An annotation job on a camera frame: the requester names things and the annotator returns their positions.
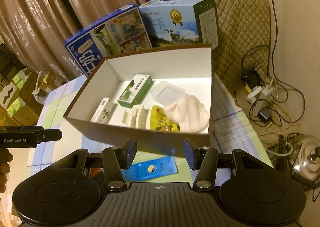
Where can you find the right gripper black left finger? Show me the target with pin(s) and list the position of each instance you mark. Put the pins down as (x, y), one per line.
(116, 159)

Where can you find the brown curtain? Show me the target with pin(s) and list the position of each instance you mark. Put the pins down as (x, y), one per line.
(35, 30)

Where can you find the dark blue milk carton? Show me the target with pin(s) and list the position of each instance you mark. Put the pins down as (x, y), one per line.
(120, 31)

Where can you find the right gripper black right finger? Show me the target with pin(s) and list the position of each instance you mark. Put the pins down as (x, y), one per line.
(203, 160)

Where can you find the white towel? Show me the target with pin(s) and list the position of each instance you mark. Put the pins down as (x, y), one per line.
(189, 113)

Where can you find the yellow snack packet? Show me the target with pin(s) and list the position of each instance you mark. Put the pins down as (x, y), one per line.
(160, 122)

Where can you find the plaid bed sheet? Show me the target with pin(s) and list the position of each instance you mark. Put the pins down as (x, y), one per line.
(231, 128)

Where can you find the person's left hand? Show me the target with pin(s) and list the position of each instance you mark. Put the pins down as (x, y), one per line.
(6, 157)

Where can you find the clear plastic container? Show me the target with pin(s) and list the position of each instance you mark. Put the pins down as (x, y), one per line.
(166, 93)

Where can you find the white ointment box with bird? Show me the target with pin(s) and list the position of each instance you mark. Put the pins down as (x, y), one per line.
(103, 112)

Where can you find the brown cardboard storage box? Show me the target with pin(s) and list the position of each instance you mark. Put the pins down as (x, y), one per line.
(175, 71)

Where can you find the steel kettle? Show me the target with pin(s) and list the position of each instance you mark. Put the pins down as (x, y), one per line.
(304, 161)

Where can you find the cardboard boxes pile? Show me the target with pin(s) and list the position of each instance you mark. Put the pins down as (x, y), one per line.
(23, 92)

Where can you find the white power strip with plugs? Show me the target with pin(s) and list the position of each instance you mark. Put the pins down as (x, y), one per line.
(259, 92)

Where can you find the blue tissue packet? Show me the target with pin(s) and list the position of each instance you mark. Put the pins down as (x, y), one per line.
(151, 169)

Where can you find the light blue milk carton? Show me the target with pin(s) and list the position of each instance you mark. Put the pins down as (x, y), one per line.
(180, 22)

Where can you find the green white spray medicine box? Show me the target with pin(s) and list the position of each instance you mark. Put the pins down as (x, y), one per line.
(135, 91)

